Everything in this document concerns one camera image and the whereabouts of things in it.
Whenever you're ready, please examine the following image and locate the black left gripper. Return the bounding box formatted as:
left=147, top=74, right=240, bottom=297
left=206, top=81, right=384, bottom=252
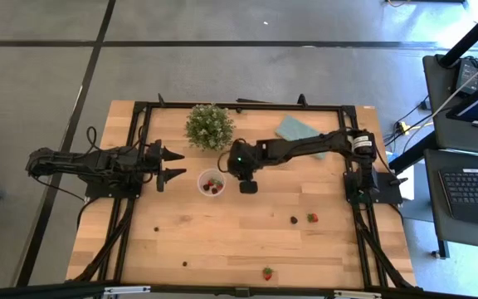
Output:
left=139, top=140, right=188, bottom=193

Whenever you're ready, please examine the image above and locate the clear round plastic container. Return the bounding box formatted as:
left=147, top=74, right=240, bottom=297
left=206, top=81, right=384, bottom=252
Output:
left=197, top=168, right=227, bottom=198

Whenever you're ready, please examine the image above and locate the green potted plant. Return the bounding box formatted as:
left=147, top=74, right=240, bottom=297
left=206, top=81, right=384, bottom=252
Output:
left=184, top=103, right=236, bottom=152

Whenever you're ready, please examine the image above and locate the teal folded cloth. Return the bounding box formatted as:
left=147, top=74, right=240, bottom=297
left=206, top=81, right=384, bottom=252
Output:
left=275, top=115, right=327, bottom=161

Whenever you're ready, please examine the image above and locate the white paper sheet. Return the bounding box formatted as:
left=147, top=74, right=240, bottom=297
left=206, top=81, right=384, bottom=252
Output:
left=396, top=164, right=417, bottom=201

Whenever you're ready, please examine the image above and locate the black desk strut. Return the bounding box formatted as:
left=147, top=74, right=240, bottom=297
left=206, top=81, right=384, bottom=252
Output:
left=389, top=131, right=438, bottom=172

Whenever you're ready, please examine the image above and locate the black crossbeam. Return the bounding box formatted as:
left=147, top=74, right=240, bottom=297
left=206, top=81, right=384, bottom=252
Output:
left=0, top=281, right=478, bottom=299

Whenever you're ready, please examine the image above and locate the dark grey desk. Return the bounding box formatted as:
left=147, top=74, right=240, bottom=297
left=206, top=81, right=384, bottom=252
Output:
left=423, top=148, right=478, bottom=252
left=422, top=53, right=478, bottom=157

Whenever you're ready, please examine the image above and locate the black keyboard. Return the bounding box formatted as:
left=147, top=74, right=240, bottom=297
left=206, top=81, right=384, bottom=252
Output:
left=438, top=168, right=478, bottom=228

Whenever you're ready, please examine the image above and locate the black power adapter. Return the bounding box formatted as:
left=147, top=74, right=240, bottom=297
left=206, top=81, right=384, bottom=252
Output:
left=456, top=56, right=478, bottom=95

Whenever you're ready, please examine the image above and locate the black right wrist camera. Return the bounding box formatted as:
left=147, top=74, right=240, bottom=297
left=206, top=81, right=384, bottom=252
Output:
left=238, top=179, right=260, bottom=195

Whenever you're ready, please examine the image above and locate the silver metal bracket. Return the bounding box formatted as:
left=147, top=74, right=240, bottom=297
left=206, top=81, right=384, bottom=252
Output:
left=104, top=285, right=152, bottom=297
left=333, top=290, right=383, bottom=299

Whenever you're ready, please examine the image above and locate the yellow extension cord plug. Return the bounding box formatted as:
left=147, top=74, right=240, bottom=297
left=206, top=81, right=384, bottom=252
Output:
left=394, top=120, right=435, bottom=136

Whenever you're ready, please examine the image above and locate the black floor cable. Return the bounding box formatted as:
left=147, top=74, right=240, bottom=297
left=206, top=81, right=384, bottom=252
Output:
left=383, top=94, right=431, bottom=155

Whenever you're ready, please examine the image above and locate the black diagonal post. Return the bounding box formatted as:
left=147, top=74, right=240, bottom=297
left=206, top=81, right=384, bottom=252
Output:
left=438, top=0, right=478, bottom=68

